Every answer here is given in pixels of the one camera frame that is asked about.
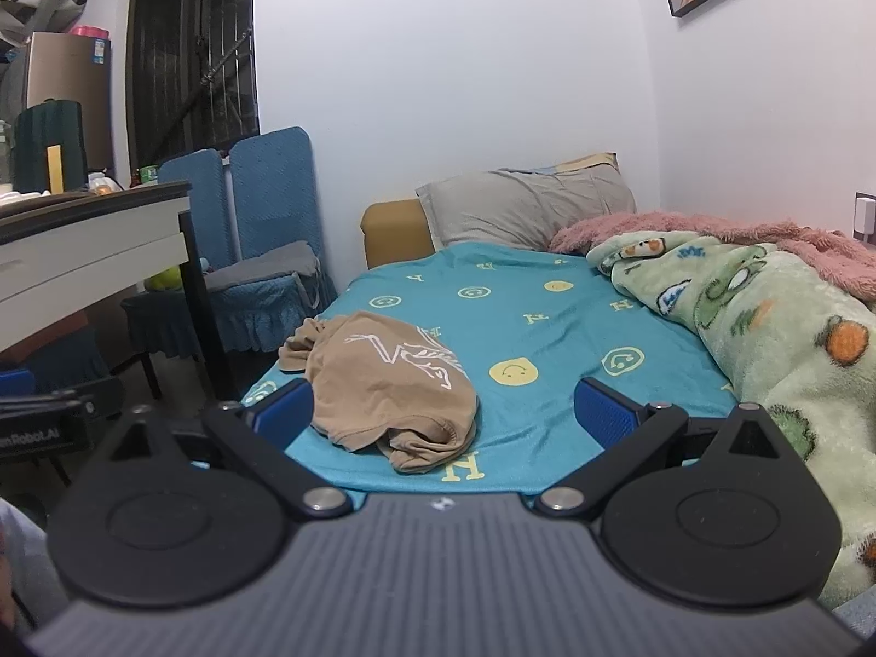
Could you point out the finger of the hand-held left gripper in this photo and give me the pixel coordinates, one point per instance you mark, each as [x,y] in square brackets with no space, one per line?
[15,382]

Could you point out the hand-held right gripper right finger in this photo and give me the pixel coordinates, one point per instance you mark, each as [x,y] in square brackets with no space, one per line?
[602,414]

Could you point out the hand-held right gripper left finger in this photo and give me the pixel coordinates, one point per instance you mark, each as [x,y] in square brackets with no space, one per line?
[284,414]

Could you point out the tan printed t-shirt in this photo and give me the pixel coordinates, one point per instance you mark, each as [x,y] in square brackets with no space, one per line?
[383,383]

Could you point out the person's grey trousers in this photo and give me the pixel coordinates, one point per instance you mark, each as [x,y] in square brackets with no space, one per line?
[27,561]

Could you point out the teal smiley bedsheet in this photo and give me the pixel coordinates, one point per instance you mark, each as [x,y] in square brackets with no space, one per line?
[520,287]

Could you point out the white desk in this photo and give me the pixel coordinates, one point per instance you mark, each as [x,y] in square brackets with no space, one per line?
[82,246]

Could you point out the grey seat cushion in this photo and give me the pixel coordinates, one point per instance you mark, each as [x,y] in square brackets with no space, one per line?
[267,263]

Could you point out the green cartoon fleece blanket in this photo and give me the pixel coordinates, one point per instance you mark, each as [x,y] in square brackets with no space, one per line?
[753,328]

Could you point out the green plush toy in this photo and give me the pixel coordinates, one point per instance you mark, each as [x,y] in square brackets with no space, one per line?
[164,279]

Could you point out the pink fluffy blanket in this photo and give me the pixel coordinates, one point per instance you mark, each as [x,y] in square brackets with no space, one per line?
[684,222]

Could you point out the tan bed headboard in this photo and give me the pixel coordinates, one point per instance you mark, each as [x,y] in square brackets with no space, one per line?
[393,233]

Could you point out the yellow box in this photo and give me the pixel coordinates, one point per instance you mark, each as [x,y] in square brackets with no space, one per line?
[55,168]

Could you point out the grey pillow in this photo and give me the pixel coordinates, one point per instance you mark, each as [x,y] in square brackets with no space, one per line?
[520,212]

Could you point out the dark green suitcase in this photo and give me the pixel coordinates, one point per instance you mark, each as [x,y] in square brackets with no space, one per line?
[37,144]

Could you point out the yellow pillow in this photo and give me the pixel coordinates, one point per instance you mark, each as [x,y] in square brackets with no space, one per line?
[588,161]

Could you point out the gold refrigerator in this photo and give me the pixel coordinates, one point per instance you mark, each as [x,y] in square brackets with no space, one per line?
[61,68]

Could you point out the white charger plug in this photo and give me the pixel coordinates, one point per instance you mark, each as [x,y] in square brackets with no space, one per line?
[868,215]

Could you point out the pink lidded container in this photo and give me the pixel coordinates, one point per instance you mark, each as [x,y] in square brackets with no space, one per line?
[89,33]

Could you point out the dark grilled window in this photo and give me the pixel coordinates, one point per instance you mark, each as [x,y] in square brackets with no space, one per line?
[191,48]

